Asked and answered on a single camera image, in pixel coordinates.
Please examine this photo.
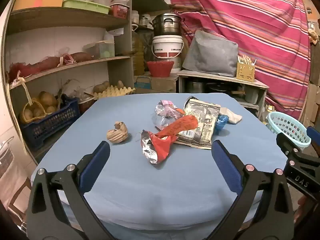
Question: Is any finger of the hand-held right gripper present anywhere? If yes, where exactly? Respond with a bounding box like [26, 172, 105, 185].
[276, 132, 303, 160]
[306, 126, 320, 156]

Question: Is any grey wooden cabinet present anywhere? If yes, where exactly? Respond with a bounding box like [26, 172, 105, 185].
[176, 69, 270, 120]

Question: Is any white plastic bucket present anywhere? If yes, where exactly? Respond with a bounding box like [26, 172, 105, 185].
[151, 35, 184, 73]

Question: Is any yellow oil bottle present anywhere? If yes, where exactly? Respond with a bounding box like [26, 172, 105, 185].
[132, 24, 146, 76]

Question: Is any grey cloth cover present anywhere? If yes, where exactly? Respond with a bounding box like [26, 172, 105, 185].
[182, 30, 239, 77]

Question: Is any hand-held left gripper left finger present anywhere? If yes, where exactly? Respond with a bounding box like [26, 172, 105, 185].
[26, 141, 112, 240]

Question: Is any clear plastic container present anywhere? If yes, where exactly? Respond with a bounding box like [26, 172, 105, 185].
[84, 41, 115, 58]

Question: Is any red striped cloth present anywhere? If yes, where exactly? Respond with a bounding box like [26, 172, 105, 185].
[166, 0, 312, 120]

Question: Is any light blue plastic basket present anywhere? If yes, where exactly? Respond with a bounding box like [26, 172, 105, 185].
[266, 111, 312, 151]

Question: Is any small red plastic basket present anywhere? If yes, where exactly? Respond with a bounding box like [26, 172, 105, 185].
[110, 3, 130, 19]

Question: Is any red mesh bag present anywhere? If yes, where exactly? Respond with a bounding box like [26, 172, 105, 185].
[8, 62, 34, 83]

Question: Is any person's right hand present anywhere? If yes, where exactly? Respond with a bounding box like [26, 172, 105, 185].
[296, 196, 316, 224]

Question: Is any yellow utensil holder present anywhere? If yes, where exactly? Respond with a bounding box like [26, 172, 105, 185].
[236, 54, 257, 82]

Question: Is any yellow egg tray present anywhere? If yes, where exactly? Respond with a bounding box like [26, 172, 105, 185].
[94, 86, 135, 100]

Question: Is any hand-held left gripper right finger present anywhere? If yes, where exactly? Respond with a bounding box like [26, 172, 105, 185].
[210, 140, 294, 240]

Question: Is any blue plastic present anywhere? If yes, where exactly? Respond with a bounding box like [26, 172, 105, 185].
[215, 114, 229, 131]

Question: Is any blue plastic crate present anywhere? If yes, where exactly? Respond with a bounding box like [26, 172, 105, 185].
[19, 97, 81, 151]

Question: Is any cardboard box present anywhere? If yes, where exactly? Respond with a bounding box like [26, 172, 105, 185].
[134, 75, 177, 93]

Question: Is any white container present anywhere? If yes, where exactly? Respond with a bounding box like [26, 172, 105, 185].
[245, 87, 259, 104]

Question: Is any stack of cardboard boxes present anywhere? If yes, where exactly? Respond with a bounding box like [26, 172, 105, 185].
[300, 79, 320, 132]

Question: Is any black white snack packet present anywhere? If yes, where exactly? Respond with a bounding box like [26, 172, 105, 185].
[175, 96, 222, 151]

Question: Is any white tissue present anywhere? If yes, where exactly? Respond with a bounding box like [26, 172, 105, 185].
[219, 107, 243, 124]

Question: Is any red foil wrapper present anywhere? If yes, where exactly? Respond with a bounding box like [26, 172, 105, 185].
[141, 115, 199, 165]

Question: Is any brown paper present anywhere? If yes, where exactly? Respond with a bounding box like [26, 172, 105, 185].
[107, 121, 129, 145]

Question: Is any silver pink wrapper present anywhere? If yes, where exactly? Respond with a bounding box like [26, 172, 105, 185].
[152, 100, 185, 132]

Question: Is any steel cooking pot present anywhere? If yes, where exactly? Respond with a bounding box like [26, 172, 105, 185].
[149, 13, 185, 37]

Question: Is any orange plastic tray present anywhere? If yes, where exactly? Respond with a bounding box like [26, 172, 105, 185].
[12, 0, 64, 11]

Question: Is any wooden shelf unit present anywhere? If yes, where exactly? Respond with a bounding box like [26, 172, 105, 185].
[4, 0, 134, 157]

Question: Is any sweet potato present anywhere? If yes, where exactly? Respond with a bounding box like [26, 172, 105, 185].
[32, 57, 62, 70]
[71, 52, 95, 62]

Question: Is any large potato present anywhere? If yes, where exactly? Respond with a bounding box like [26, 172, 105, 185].
[37, 91, 58, 107]

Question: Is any steel pot in cabinet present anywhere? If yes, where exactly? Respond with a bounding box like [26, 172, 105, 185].
[186, 80, 205, 93]

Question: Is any green plastic tray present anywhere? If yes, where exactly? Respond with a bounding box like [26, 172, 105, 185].
[62, 0, 111, 14]

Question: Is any red woven bowl basket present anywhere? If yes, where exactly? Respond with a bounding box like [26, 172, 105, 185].
[146, 60, 175, 78]

